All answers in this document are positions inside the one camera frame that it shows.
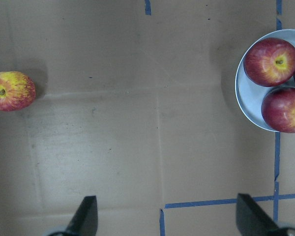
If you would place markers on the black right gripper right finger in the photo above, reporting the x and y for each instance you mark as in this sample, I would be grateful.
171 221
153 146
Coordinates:
252 220

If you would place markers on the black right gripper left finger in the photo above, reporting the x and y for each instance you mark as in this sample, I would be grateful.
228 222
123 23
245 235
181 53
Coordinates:
84 222

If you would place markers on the yellow-red striped apple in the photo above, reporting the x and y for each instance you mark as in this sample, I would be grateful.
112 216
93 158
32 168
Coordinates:
17 91

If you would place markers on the red apple on plate front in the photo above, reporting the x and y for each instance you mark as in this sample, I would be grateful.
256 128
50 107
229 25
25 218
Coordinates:
278 109

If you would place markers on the light blue plate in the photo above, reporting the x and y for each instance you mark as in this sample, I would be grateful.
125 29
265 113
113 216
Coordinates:
249 95

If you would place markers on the red apple on plate rear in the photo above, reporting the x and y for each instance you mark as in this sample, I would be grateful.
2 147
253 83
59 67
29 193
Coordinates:
270 62

